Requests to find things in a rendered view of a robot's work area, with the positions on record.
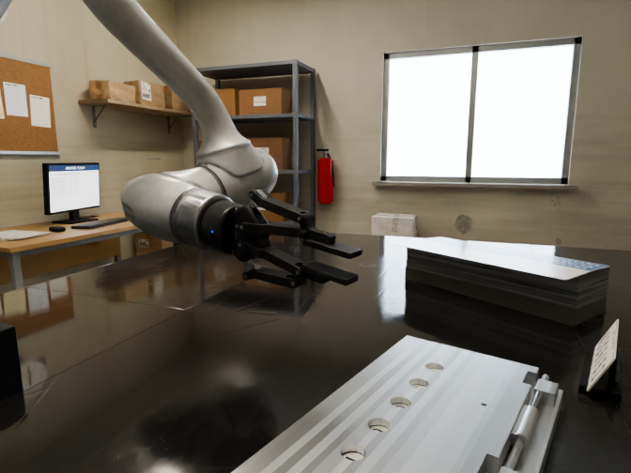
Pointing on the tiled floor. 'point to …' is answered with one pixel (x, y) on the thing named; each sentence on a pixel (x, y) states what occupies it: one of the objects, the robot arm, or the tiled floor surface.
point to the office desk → (60, 248)
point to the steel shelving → (272, 114)
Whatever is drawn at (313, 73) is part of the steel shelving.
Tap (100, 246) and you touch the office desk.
